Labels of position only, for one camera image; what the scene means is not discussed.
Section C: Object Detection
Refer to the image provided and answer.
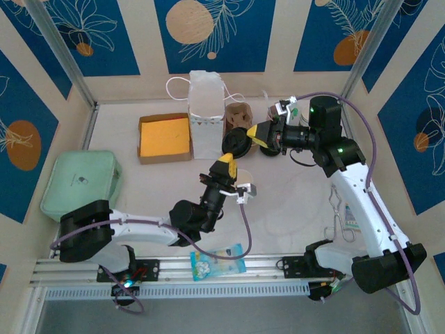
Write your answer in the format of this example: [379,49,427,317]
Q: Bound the mint green zip case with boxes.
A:
[40,150,123,223]

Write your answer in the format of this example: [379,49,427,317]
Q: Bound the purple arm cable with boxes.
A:
[295,90,422,316]
[50,201,253,314]

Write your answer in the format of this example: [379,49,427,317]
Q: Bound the yellow napkin stack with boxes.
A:
[140,118,191,157]

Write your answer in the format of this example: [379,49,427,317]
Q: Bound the small printed sachet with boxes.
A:
[343,203,361,230]

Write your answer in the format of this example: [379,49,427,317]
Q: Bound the aluminium frame post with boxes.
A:
[26,0,100,109]
[339,0,406,105]

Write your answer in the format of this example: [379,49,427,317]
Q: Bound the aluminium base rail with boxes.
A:
[29,255,414,288]

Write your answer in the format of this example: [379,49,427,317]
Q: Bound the black cup lid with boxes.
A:
[222,127,252,161]

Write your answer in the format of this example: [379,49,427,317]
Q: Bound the brown cardboard napkin box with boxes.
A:
[138,113,194,164]

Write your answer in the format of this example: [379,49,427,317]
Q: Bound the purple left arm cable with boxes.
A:
[50,201,253,314]

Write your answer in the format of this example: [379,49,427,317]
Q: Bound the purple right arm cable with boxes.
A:
[295,90,422,316]

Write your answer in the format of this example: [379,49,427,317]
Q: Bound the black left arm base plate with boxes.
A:
[96,259,161,283]

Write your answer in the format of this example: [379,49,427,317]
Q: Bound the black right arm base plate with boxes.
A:
[281,255,347,279]

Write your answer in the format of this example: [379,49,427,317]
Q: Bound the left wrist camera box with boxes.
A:
[232,182,259,206]

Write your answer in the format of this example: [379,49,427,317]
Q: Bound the white slotted cable duct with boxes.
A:
[43,280,310,301]

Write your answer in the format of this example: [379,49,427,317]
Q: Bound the blue wet wipes packet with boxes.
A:
[189,243,247,282]

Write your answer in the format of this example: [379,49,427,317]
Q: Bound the aluminium table side rail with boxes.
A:
[50,104,101,259]
[337,99,389,244]

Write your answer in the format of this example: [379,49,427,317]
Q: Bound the metal wire tongs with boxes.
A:
[323,184,356,241]

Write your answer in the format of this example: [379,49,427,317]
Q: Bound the white paper carry bag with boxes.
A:
[165,70,246,161]

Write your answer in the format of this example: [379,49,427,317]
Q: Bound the black controller board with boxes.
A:
[111,281,140,299]
[308,282,340,302]

